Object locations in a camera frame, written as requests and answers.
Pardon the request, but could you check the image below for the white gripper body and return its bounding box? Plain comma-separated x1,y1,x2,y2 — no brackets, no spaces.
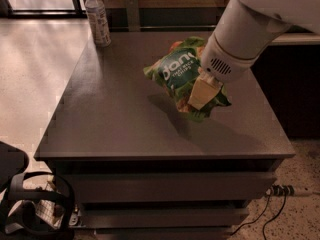
198,33,258,84

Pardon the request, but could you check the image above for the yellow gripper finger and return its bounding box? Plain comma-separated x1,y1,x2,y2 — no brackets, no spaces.
188,77,222,110

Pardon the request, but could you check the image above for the green rice chip bag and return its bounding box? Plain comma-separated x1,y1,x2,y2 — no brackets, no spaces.
143,36,231,122

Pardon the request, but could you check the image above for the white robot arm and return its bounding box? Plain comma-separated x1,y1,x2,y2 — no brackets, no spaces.
188,0,320,109

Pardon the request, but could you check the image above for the clear plastic water bottle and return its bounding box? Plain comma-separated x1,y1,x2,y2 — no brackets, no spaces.
85,0,111,47

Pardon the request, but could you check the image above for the dark grey drawer cabinet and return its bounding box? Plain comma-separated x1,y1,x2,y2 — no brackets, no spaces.
36,32,294,240

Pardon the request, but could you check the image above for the white power strip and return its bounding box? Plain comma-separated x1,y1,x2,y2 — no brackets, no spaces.
266,185,313,197

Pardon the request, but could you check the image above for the wooden wall shelf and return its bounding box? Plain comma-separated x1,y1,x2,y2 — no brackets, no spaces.
271,33,320,46

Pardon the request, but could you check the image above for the left metal shelf bracket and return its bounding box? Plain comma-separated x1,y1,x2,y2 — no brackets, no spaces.
125,0,140,32

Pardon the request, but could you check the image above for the black cable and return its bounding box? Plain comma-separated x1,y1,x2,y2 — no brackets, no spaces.
229,193,288,240

